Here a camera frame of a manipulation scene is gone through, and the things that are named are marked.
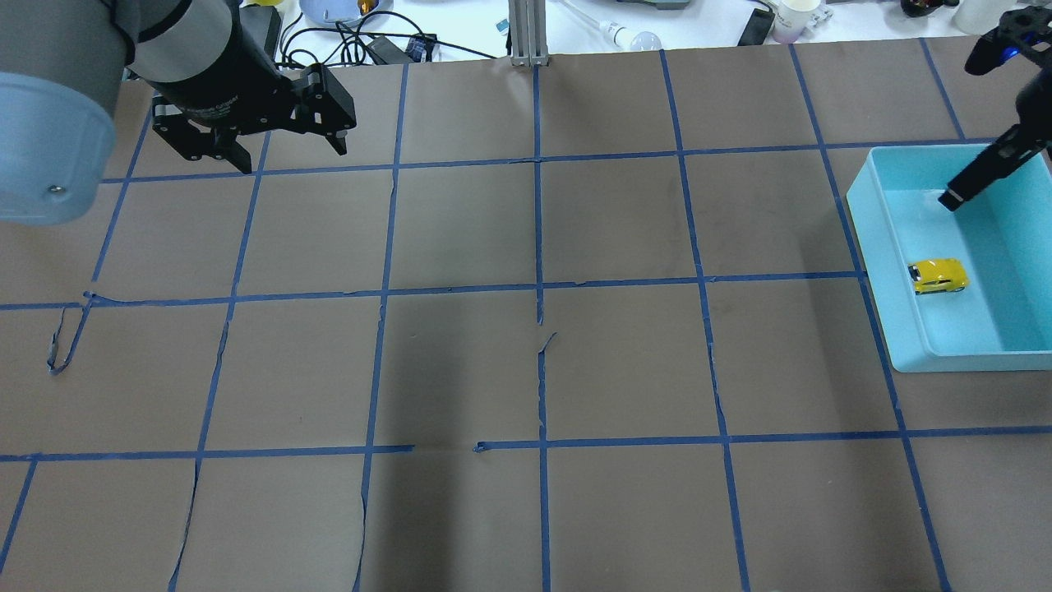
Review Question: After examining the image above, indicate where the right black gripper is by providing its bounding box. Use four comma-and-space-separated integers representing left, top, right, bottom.
937, 7, 1051, 212

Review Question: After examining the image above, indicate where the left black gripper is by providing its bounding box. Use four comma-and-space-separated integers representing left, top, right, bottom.
150, 33, 358, 175

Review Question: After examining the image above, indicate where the yellow toy beetle car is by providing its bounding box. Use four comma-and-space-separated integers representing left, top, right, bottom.
907, 257, 971, 295

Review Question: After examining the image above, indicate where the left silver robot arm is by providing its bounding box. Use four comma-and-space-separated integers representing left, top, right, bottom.
1, 1, 358, 226

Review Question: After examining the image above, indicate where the light blue plastic bin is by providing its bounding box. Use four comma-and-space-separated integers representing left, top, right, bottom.
847, 145, 1051, 373

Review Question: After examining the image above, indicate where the blue bowl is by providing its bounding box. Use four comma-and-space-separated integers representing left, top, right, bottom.
299, 0, 395, 27

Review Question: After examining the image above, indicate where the white paper cup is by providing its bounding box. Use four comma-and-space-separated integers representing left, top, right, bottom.
770, 0, 822, 44

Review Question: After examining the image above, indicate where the aluminium frame post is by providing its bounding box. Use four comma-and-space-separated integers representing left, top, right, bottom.
507, 0, 550, 67

